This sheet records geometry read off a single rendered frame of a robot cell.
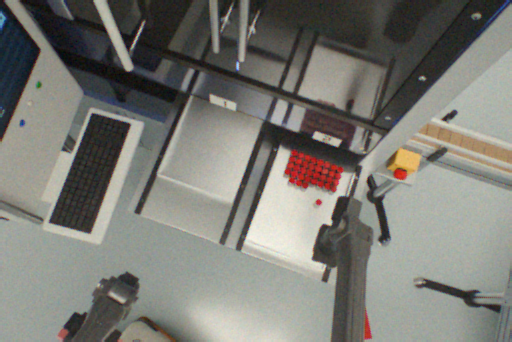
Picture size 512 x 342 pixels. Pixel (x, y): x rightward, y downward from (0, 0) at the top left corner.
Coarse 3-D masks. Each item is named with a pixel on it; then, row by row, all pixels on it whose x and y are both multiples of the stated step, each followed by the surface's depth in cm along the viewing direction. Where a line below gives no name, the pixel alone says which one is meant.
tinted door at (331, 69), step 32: (256, 0) 96; (288, 0) 93; (320, 0) 89; (352, 0) 87; (384, 0) 84; (416, 0) 81; (448, 0) 79; (256, 32) 107; (288, 32) 103; (320, 32) 99; (352, 32) 95; (384, 32) 92; (416, 32) 89; (256, 64) 121; (288, 64) 115; (320, 64) 110; (352, 64) 106; (384, 64) 102; (416, 64) 98; (320, 96) 125; (352, 96) 119; (384, 96) 114
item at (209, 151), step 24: (192, 96) 163; (192, 120) 161; (216, 120) 162; (240, 120) 162; (192, 144) 159; (216, 144) 159; (240, 144) 160; (168, 168) 157; (192, 168) 157; (216, 168) 157; (240, 168) 158; (216, 192) 155
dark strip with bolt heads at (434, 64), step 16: (480, 0) 76; (496, 0) 75; (464, 16) 80; (480, 16) 79; (448, 32) 85; (464, 32) 84; (432, 48) 91; (448, 48) 89; (432, 64) 95; (416, 80) 102; (432, 80) 100; (400, 96) 110; (416, 96) 108; (384, 112) 120; (400, 112) 117
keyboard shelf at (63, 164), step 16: (96, 112) 168; (128, 144) 166; (64, 160) 164; (128, 160) 165; (64, 176) 162; (48, 192) 161; (112, 192) 161; (112, 208) 160; (48, 224) 158; (96, 224) 158; (96, 240) 157
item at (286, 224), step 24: (264, 192) 155; (288, 192) 157; (312, 192) 157; (336, 192) 157; (264, 216) 154; (288, 216) 155; (312, 216) 155; (264, 240) 152; (288, 240) 153; (312, 240) 153; (312, 264) 151
